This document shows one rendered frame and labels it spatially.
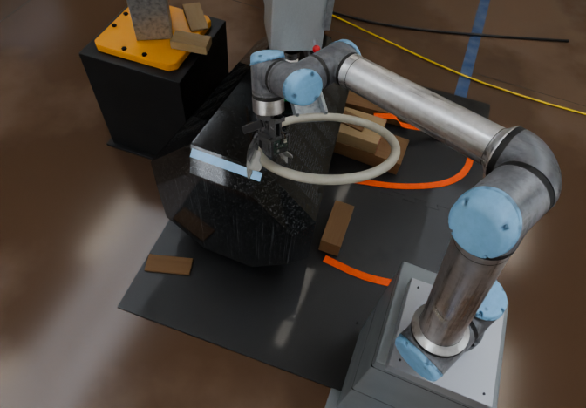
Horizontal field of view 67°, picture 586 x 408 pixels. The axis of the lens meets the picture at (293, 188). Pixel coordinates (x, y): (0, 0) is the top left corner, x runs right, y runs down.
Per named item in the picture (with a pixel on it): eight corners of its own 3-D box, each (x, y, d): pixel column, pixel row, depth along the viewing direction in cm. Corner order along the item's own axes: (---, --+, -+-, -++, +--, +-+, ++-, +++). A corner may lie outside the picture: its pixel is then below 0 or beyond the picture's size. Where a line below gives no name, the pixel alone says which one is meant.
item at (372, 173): (245, 123, 165) (245, 116, 163) (371, 114, 172) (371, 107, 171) (261, 193, 124) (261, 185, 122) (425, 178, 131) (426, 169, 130)
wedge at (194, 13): (183, 11, 259) (182, 3, 255) (200, 9, 261) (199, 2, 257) (191, 31, 248) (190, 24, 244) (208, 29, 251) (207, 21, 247)
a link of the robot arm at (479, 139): (601, 149, 78) (337, 27, 117) (562, 185, 73) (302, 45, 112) (576, 193, 87) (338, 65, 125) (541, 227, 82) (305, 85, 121)
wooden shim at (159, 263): (144, 270, 245) (144, 269, 244) (149, 255, 251) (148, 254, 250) (189, 275, 245) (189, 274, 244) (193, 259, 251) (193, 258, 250)
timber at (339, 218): (337, 256, 259) (340, 247, 249) (317, 249, 260) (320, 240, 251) (350, 216, 276) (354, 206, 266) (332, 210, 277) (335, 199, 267)
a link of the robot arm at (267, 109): (245, 95, 123) (273, 87, 128) (246, 112, 126) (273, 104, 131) (264, 105, 117) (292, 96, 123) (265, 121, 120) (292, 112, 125)
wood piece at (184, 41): (170, 48, 239) (169, 41, 235) (177, 38, 244) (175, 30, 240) (206, 54, 238) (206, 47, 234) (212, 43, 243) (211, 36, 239)
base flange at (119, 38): (92, 50, 240) (90, 42, 236) (139, 3, 268) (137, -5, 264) (174, 73, 233) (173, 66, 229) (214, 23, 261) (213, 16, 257)
